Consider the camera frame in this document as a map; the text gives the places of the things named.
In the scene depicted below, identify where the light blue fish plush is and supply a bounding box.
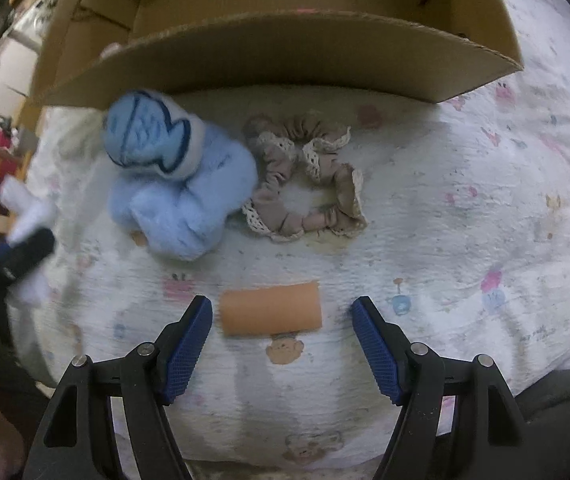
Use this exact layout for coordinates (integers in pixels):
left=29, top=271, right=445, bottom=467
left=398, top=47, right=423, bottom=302
left=102, top=90, right=258, bottom=261

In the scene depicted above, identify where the orange foam cylinder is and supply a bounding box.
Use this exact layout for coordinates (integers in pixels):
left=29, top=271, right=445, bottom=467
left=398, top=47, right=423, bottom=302
left=218, top=282, right=322, bottom=336

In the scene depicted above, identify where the white cabinet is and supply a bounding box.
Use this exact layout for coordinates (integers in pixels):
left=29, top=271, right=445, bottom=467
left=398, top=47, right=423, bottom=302
left=0, top=3, right=43, bottom=117

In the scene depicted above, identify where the white patterned bed quilt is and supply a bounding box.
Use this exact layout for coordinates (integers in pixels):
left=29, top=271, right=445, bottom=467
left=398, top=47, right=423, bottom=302
left=11, top=0, right=570, bottom=479

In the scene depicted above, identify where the beige lace scrunchie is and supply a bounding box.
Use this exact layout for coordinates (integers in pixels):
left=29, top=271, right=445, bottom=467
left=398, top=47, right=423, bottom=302
left=243, top=112, right=367, bottom=242

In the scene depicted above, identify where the brown cardboard box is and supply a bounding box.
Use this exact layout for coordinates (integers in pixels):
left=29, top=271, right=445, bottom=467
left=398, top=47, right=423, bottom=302
left=30, top=0, right=524, bottom=110

